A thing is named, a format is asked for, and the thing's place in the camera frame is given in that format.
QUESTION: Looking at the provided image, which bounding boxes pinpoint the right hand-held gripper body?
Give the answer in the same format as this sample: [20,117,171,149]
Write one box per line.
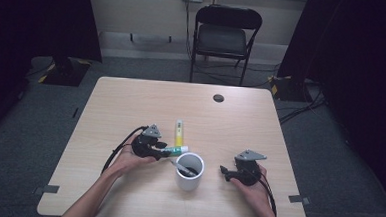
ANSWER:
[231,148,269,188]

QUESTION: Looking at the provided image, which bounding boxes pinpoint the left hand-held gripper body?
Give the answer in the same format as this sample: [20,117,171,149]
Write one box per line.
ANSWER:
[130,122,164,159]

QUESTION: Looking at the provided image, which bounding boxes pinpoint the silver pen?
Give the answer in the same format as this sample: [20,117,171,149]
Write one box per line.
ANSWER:
[169,158,199,179]

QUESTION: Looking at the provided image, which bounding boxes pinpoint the white cup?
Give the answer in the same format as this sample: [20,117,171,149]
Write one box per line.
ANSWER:
[174,151,207,193]

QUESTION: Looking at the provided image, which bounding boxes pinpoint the person's left hand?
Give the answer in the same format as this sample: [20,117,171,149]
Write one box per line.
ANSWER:
[108,133,160,182]

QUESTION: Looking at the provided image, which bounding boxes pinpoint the person's right hand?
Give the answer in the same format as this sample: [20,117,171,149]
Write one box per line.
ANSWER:
[227,163,276,217]

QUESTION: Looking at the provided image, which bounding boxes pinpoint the yellow marker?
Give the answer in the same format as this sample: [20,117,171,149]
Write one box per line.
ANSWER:
[173,118,185,148]

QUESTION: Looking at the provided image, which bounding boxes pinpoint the grey tape strip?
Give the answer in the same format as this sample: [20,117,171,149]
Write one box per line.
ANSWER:
[287,194,312,206]
[32,183,61,197]

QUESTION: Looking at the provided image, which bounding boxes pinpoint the black stand base yellow tape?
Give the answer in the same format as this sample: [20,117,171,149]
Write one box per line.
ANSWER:
[267,73,315,104]

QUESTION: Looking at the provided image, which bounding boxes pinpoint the black folding chair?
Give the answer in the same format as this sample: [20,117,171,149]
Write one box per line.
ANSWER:
[188,2,264,88]

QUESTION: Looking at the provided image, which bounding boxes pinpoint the black curtain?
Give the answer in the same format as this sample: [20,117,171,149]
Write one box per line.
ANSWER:
[0,0,107,152]
[270,0,386,210]

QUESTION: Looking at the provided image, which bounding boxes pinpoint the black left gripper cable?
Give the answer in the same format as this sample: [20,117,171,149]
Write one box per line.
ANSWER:
[100,123,150,177]

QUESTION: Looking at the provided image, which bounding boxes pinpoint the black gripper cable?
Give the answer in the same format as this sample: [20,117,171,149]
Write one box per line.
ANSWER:
[100,123,150,177]
[255,173,281,217]

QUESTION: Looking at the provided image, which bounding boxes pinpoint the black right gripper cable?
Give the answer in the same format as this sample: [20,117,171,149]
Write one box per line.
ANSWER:
[255,173,281,217]

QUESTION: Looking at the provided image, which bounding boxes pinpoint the black floor cables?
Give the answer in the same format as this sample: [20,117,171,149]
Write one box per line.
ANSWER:
[277,89,328,127]

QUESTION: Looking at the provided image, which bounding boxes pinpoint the black wall socket cable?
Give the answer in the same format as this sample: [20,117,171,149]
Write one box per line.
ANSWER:
[182,0,197,61]

